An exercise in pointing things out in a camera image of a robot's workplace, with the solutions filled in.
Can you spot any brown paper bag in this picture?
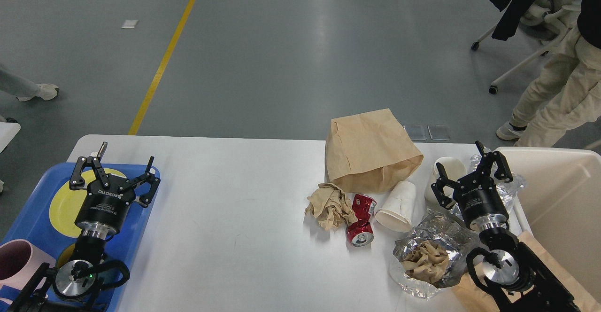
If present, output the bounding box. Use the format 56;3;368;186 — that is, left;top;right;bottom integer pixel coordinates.
452;231;601;312
325;109;424;194

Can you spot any white paper cup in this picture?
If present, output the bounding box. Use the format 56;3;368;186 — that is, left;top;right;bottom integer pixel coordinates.
424;156;467;207
374;181;416;233

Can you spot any brown paper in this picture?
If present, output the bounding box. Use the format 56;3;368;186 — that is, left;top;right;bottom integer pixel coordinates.
401;241;450;284

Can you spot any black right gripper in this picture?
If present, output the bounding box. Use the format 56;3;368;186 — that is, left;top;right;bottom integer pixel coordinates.
431;140;514;232

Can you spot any person in beige trousers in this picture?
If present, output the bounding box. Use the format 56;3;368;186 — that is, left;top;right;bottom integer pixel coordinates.
495;0;601;148

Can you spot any crushed clear plastic bottle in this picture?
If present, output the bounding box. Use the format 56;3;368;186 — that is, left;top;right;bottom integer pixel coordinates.
450;155;527;220

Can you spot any clear floor plate left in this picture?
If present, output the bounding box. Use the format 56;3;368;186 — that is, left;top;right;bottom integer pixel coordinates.
404;125;428;141

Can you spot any clear floor plate right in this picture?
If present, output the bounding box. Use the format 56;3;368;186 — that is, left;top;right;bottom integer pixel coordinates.
427;125;451;141

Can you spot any dark green mug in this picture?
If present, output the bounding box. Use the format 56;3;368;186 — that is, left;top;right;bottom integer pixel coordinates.
52;244;121;300

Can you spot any white wheeled chair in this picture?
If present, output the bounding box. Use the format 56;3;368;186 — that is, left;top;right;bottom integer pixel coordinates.
471;0;580;95

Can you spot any crushed red soda can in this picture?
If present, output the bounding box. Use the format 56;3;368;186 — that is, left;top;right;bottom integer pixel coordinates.
347;194;377;247

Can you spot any aluminium foil sheet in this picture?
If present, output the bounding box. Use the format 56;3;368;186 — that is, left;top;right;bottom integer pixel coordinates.
389;210;479;299

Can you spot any white paper cup upright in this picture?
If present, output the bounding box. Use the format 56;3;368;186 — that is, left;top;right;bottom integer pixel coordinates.
424;156;467;207

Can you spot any crumpled brown paper ball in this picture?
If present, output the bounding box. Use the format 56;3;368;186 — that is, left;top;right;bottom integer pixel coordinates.
304;183;358;231

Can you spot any blue plastic tray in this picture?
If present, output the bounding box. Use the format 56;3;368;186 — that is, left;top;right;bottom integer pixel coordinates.
1;163;153;312

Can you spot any passer-by white shoe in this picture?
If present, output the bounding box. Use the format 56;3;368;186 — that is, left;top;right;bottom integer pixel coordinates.
0;64;59;102

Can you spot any beige plastic bin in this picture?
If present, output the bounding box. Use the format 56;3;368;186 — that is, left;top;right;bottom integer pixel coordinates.
499;147;601;300

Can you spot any pink ribbed mug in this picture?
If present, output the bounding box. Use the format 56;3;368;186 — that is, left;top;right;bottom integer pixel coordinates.
0;239;56;311

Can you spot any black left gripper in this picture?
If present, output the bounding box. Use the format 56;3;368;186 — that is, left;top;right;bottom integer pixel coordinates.
69;142;161;237

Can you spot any yellow plastic plate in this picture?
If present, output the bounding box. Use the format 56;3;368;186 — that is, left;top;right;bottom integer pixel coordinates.
49;168;127;238

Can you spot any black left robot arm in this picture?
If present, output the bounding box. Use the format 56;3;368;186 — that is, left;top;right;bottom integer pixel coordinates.
1;142;161;312

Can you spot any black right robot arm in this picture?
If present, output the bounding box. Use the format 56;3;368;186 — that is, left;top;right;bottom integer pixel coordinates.
431;141;579;312

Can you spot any clear floor plate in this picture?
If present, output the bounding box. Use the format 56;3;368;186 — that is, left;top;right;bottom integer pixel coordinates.
427;125;451;141
404;125;428;141

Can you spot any small white side table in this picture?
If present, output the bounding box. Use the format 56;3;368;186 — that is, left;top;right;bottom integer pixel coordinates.
0;122;21;153

